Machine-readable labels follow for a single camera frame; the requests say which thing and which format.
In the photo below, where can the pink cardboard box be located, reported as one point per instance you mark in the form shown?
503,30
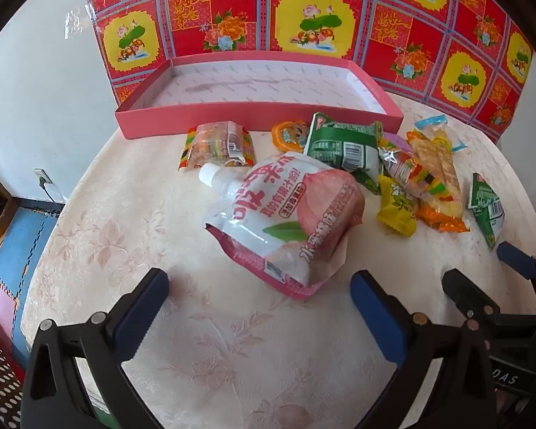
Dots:
152,118

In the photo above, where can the white wall socket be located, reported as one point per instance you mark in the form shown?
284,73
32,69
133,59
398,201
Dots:
40,175

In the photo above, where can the purple tin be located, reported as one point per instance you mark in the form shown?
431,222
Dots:
399,141

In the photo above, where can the blue-edged clear candy packet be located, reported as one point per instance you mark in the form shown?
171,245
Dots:
433,123

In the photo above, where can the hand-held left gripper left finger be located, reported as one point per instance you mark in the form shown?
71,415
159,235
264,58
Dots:
145,317

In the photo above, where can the large green snack packet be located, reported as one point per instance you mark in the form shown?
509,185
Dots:
339,143

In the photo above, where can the foam puzzle floor mat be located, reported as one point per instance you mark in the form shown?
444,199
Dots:
22,241

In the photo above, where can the corn wafer packet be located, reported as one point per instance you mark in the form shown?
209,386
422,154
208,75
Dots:
442,174

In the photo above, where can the orange jelly cup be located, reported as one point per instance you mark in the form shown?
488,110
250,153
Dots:
288,136

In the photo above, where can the yellow snack packet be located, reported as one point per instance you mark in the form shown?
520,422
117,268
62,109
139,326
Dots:
397,214

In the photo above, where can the peach jelly drink pouch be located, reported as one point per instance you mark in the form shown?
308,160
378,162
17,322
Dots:
286,214

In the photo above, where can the small green snack packet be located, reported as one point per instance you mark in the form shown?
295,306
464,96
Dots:
484,201

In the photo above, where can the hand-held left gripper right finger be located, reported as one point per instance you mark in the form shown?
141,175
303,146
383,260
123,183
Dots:
377,317

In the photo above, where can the rainbow candy packet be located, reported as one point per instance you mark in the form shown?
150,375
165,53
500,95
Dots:
214,145
406,170

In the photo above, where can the polka dot fabric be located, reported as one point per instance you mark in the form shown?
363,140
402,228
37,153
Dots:
0,388

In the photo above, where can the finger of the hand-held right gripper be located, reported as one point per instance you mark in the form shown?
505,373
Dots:
516,257
469,295

